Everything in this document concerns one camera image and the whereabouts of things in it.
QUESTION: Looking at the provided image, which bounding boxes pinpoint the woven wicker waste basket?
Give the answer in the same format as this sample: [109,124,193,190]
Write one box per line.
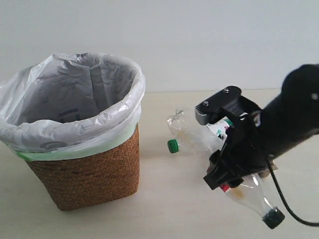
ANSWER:
[27,128,140,211]

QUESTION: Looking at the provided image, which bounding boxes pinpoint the white plastic bin liner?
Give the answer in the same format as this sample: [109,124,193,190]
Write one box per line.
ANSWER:
[0,53,146,161]

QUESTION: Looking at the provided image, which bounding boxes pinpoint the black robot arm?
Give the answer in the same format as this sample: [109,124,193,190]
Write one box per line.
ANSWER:
[195,64,319,189]

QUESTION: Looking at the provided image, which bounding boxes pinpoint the green label water bottle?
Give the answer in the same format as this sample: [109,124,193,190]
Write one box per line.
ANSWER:
[167,118,233,155]

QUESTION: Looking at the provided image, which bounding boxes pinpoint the red label cola bottle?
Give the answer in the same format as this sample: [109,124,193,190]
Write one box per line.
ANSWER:
[166,106,286,230]

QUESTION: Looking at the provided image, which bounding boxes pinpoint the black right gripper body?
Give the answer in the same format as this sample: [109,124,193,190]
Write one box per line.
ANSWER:
[221,96,267,174]

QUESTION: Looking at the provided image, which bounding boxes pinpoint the grey cardboard egg carton piece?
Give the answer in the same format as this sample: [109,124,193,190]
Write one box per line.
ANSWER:
[258,160,278,178]

